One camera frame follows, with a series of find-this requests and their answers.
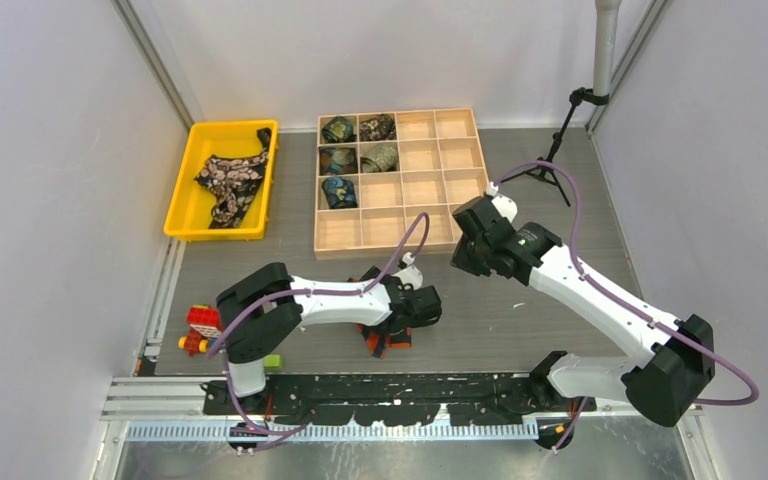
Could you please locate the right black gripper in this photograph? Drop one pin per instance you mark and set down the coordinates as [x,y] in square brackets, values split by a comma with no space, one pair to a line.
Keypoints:
[461,260]

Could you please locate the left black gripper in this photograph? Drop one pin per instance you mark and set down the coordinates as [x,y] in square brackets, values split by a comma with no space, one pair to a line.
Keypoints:
[373,274]

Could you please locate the orange navy striped tie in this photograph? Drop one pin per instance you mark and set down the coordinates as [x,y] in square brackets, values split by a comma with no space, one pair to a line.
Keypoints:
[377,343]

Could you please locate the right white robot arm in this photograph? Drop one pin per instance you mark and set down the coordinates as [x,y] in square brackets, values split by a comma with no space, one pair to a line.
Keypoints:
[658,374]

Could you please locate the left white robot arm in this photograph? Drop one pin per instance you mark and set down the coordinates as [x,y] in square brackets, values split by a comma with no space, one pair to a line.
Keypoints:
[260,311]

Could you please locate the black mini tripod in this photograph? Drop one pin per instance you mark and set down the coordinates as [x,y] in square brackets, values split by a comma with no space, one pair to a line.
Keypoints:
[543,172]

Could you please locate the wooden grid organizer box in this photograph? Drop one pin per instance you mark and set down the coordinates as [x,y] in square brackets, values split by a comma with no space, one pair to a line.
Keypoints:
[441,165]

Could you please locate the rolled blue teal tie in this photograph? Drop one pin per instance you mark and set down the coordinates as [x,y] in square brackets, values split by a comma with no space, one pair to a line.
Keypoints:
[339,193]

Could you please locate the rolled beige paisley tie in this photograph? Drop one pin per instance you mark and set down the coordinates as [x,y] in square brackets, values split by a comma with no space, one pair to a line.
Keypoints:
[379,158]

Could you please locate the green block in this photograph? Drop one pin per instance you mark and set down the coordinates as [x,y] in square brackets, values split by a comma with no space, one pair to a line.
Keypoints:
[273,362]

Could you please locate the rolled dark floral tie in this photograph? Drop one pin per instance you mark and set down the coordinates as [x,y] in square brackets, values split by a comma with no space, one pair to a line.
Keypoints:
[380,127]

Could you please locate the rolled blue gold tie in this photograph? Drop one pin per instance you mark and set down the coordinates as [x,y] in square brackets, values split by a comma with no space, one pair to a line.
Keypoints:
[337,161]

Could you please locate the rolled green paisley tie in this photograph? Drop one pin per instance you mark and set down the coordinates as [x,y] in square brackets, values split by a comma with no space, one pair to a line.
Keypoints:
[338,129]

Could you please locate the colourful toy car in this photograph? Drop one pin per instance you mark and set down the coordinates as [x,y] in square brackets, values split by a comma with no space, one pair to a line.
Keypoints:
[204,328]

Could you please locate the black pink floral tie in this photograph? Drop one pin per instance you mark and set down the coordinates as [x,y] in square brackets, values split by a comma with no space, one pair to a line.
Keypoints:
[234,182]

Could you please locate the yellow plastic bin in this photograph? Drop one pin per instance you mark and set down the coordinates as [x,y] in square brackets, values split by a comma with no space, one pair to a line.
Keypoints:
[189,212]

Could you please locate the grey metal pole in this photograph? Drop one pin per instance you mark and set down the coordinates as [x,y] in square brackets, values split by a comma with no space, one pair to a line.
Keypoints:
[607,13]

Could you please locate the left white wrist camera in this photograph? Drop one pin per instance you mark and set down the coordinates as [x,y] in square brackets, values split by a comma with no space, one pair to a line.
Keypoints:
[408,272]

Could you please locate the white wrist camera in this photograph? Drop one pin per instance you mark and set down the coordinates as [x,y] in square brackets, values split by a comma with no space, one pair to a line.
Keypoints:
[506,207]
[408,272]

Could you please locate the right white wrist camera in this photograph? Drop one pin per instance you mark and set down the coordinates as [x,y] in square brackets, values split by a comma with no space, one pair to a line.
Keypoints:
[506,207]

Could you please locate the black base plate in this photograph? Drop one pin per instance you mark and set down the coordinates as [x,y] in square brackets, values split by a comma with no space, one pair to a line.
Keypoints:
[479,399]

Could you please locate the aluminium front rail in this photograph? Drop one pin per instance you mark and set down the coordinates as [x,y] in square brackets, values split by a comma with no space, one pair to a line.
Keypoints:
[158,409]

